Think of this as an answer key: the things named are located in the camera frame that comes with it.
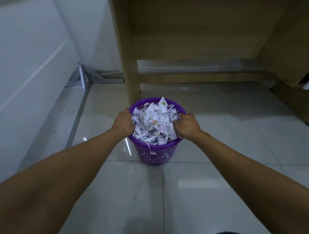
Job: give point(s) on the person's right hand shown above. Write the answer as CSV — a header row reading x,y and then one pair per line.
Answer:
x,y
187,126

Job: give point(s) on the person's left hand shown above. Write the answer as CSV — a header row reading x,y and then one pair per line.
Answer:
x,y
123,123

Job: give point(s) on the person's left thumb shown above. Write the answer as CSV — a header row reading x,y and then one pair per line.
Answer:
x,y
127,110

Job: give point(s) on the person's right thumb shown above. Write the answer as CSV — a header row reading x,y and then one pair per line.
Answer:
x,y
188,115

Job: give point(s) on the purple plastic waste basket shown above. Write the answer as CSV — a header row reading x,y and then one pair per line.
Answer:
x,y
154,151

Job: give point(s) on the person's right forearm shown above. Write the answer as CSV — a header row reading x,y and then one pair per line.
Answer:
x,y
253,183

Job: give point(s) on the person's left forearm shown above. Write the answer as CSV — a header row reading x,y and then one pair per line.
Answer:
x,y
55,178

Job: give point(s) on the pile of shredded white paper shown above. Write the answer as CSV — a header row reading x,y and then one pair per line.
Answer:
x,y
154,125

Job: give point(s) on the wooden desk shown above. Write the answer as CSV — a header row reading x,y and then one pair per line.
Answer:
x,y
205,41

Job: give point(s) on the grey metal partition frame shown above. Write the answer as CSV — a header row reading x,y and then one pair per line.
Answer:
x,y
80,96

